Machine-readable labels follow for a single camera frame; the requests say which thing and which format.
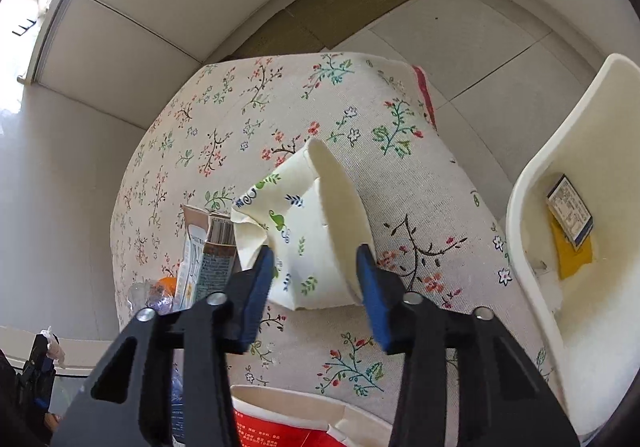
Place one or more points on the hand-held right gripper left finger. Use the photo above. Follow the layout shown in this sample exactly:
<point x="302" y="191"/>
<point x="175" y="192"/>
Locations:
<point x="257" y="297"/>

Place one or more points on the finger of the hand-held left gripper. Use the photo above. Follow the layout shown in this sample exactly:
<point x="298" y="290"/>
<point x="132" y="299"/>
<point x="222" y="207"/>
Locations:
<point x="40" y="367"/>

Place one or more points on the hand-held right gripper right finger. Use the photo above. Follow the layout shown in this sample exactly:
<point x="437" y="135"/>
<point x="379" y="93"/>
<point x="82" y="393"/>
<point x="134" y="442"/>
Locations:
<point x="377" y="307"/>

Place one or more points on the white tissue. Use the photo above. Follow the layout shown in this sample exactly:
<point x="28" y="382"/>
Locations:
<point x="52" y="344"/>

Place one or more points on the brown and white packet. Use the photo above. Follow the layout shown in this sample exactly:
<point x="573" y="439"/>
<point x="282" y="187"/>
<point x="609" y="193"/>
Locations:
<point x="210" y="252"/>

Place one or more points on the floral paper cup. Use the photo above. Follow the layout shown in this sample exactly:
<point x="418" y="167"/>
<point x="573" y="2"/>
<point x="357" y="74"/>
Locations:
<point x="310" y="227"/>

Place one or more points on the orange carrot piece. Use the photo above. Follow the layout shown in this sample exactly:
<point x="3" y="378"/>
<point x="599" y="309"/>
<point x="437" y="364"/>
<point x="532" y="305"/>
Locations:
<point x="167" y="287"/>

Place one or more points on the crushed clear plastic bottle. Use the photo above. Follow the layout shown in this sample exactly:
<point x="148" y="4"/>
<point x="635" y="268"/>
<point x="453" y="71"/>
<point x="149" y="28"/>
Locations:
<point x="150" y="299"/>

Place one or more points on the red and white paper container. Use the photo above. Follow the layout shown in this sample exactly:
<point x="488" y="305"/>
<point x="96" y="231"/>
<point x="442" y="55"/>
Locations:
<point x="280" y="427"/>

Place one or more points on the yellow packet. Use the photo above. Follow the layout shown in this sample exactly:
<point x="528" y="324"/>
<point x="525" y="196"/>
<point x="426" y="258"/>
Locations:
<point x="575" y="259"/>

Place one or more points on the blue cardboard box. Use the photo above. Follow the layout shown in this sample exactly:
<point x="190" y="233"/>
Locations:
<point x="570" y="212"/>

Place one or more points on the white plastic bin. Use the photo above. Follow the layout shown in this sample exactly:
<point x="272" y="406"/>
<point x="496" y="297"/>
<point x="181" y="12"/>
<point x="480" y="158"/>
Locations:
<point x="600" y="327"/>

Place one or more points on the brown floor mat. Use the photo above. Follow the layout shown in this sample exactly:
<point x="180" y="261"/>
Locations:
<point x="350" y="2"/>

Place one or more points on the black wall hook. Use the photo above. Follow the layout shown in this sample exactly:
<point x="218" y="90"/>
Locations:
<point x="24" y="27"/>

